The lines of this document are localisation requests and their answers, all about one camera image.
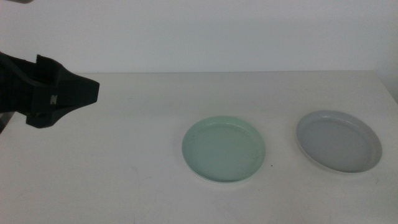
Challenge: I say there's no pale green shallow bowl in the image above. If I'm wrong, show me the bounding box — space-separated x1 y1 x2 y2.
182 115 267 184

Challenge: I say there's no grey shallow bowl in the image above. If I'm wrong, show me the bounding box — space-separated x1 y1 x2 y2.
295 110 383 174

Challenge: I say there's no white shallow bowl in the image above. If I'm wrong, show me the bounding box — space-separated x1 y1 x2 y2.
185 161 264 185

